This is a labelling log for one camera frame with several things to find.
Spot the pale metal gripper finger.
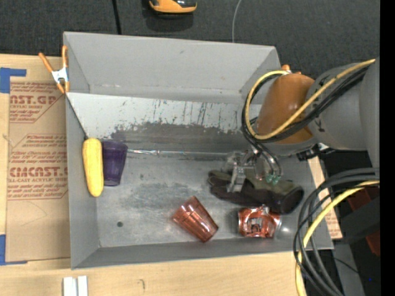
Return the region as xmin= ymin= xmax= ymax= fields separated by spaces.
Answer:
xmin=222 ymin=152 xmax=247 ymax=175
xmin=227 ymin=166 xmax=248 ymax=194

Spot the dark brown and olive glove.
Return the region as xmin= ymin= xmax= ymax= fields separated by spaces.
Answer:
xmin=207 ymin=170 xmax=305 ymax=215

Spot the crushed red metal can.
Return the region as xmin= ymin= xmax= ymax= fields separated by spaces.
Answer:
xmin=236 ymin=205 xmax=293 ymax=239

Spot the orange-red clear cup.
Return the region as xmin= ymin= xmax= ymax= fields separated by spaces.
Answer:
xmin=172 ymin=195 xmax=219 ymax=244

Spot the grey metal bin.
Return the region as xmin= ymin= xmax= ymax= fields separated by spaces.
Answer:
xmin=62 ymin=31 xmax=336 ymax=270

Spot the purple clear cup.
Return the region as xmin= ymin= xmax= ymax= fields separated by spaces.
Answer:
xmin=101 ymin=139 xmax=128 ymax=187

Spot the yellow toy corn cob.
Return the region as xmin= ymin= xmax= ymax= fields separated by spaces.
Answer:
xmin=81 ymin=138 xmax=105 ymax=198

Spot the brown cardboard board, red print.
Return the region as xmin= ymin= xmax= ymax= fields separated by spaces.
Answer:
xmin=0 ymin=53 xmax=344 ymax=266

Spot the black cylinder on white bracket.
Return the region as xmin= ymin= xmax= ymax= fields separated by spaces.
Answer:
xmin=295 ymin=142 xmax=336 ymax=162

